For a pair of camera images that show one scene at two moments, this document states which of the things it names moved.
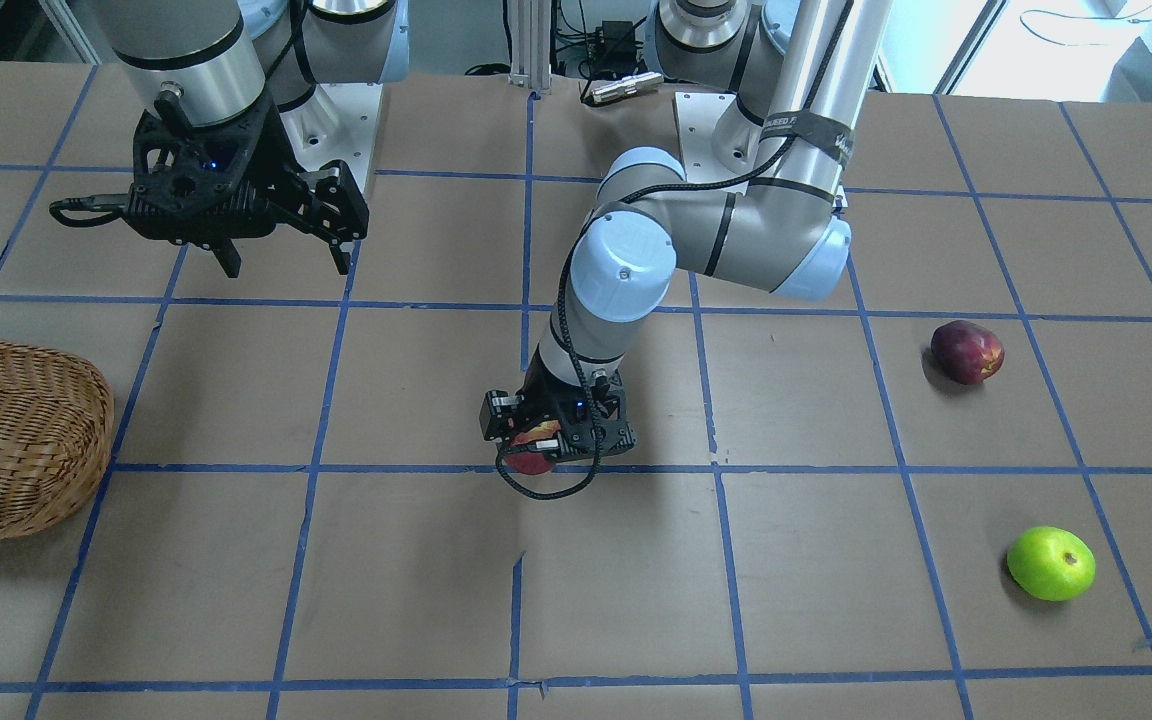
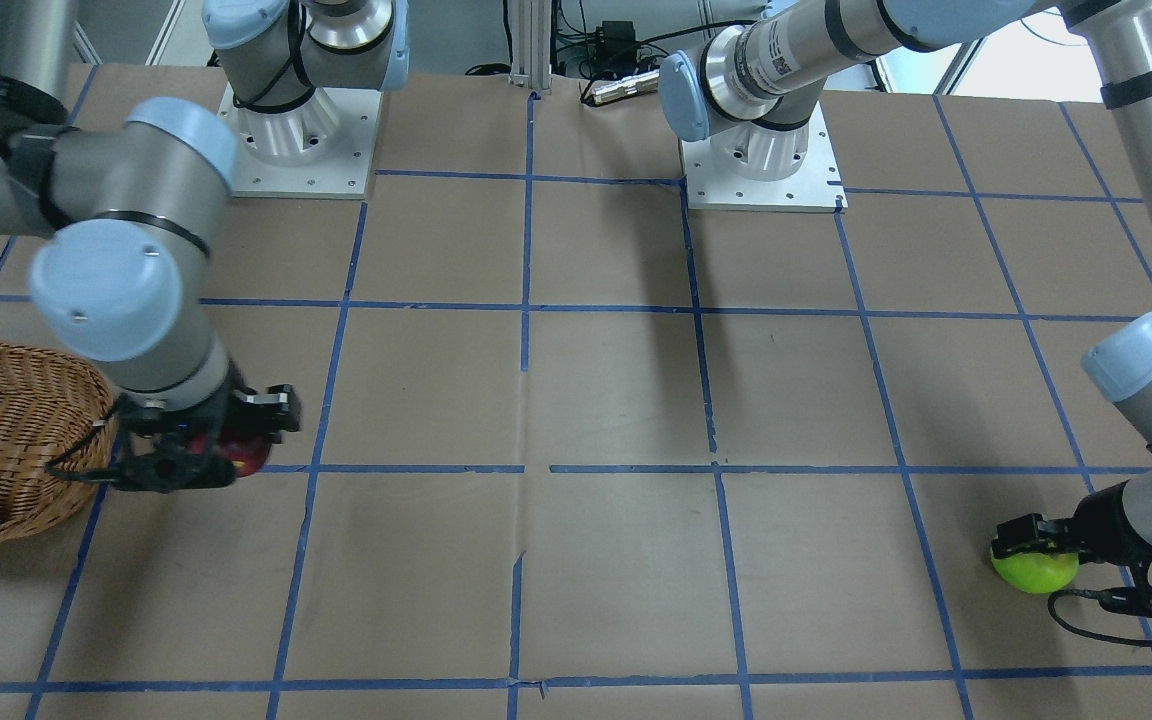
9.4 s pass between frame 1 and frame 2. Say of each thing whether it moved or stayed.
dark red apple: moved
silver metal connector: stayed
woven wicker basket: stayed
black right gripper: moved
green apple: moved
